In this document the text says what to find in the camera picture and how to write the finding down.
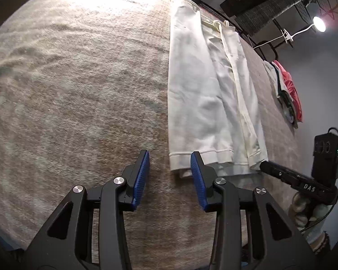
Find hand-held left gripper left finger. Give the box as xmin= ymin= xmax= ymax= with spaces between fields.
xmin=23 ymin=150 xmax=150 ymax=270

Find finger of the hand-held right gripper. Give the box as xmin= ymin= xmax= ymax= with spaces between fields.
xmin=260 ymin=160 xmax=288 ymax=181

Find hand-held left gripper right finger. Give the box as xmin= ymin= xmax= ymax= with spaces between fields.
xmin=190 ymin=151 xmax=313 ymax=270

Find white pants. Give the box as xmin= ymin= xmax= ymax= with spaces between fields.
xmin=167 ymin=0 xmax=269 ymax=178

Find person's right forearm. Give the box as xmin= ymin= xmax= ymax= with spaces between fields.
xmin=301 ymin=222 xmax=331 ymax=255

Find stack of coloured clothes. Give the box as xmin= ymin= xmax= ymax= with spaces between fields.
xmin=272 ymin=60 xmax=303 ymax=121

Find person's right hand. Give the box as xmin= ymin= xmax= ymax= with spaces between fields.
xmin=289 ymin=193 xmax=331 ymax=232

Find green folded garment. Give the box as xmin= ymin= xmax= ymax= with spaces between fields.
xmin=276 ymin=90 xmax=299 ymax=130

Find white folded garment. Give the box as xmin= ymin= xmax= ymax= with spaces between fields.
xmin=263 ymin=60 xmax=282 ymax=96

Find beige blanket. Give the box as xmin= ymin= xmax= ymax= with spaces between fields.
xmin=0 ymin=0 xmax=309 ymax=263

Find white clip lamp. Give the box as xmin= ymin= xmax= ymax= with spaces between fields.
xmin=282 ymin=15 xmax=327 ymax=41

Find grey woven cloth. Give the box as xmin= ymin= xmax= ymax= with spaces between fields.
xmin=235 ymin=0 xmax=319 ymax=36

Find white lamp cable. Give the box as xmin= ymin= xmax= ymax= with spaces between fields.
xmin=253 ymin=36 xmax=285 ymax=50

